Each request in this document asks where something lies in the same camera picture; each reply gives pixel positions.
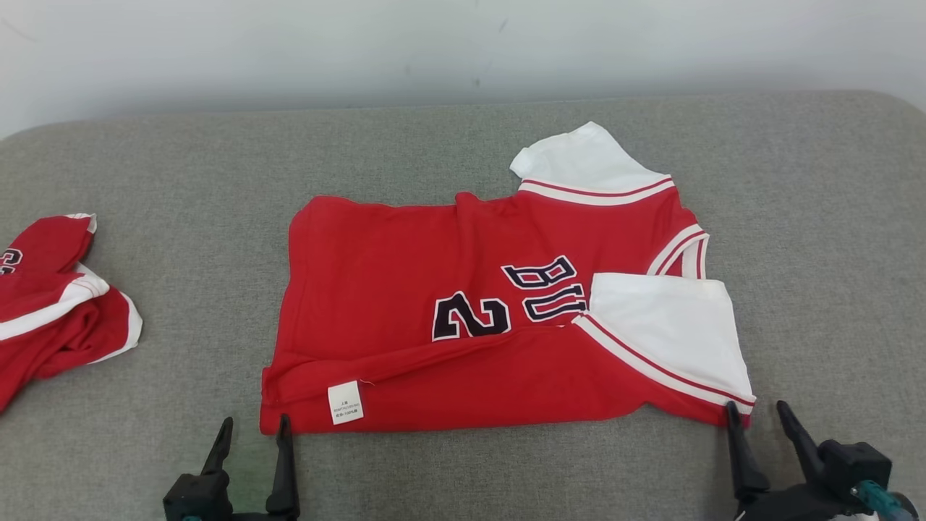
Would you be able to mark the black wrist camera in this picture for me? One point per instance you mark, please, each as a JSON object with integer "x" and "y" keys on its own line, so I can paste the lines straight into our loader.
{"x": 857, "y": 467}
{"x": 195, "y": 496}

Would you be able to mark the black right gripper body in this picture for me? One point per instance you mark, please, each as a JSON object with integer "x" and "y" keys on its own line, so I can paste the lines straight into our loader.
{"x": 796, "y": 506}

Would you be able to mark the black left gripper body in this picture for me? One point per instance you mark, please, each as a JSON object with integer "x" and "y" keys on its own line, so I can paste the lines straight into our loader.
{"x": 249, "y": 517}

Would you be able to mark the red basketball jersey white sleeves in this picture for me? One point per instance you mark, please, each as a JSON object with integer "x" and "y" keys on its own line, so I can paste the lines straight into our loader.
{"x": 391, "y": 275}

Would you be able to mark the grey fabric sofa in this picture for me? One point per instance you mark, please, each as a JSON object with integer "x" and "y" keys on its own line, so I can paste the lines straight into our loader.
{"x": 463, "y": 477}

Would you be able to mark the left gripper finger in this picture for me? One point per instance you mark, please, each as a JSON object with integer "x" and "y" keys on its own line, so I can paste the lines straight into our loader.
{"x": 219, "y": 452}
{"x": 284, "y": 477}

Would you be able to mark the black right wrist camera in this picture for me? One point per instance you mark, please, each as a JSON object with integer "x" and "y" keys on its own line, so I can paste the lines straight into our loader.
{"x": 857, "y": 467}

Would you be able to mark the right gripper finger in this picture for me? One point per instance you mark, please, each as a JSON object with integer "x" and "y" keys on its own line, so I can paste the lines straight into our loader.
{"x": 803, "y": 441}
{"x": 745, "y": 463}

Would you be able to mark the red shorts white side stripe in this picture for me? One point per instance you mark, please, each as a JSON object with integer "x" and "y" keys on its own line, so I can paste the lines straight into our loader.
{"x": 51, "y": 318}

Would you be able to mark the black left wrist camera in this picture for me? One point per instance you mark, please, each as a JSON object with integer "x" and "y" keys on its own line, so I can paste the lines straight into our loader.
{"x": 195, "y": 496}

